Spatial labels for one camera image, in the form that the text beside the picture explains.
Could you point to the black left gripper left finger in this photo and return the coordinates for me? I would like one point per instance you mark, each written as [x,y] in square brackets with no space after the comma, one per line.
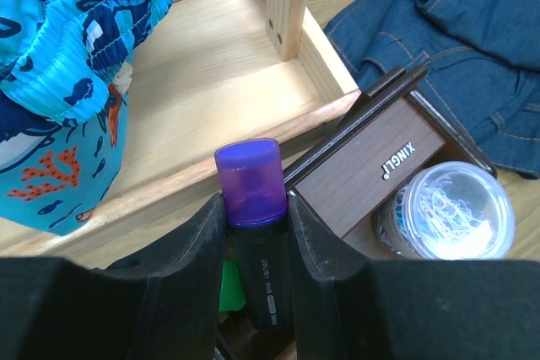
[161,302]

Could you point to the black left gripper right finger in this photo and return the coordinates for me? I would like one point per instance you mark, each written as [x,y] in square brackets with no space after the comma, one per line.
[349,306]

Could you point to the black highlighter green cap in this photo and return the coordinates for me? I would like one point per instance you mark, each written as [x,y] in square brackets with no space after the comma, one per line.
[232,297]

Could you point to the clear paper clip jar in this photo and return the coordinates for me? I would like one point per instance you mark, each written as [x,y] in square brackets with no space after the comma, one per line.
[451,211]

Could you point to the black highlighter purple cap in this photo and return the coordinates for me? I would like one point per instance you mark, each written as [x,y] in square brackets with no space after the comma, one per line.
[257,214]

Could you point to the dark wooden desk organizer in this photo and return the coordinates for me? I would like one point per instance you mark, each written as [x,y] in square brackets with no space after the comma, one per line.
[389,134]

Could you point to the wooden clothes rack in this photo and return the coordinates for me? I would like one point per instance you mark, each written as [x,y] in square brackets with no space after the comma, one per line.
[212,72]

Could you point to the blue patterned shorts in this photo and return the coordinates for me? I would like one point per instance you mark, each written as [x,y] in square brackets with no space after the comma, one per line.
[66,66]

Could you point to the folded blue jeans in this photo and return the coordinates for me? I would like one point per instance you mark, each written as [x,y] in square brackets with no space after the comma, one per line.
[482,61]

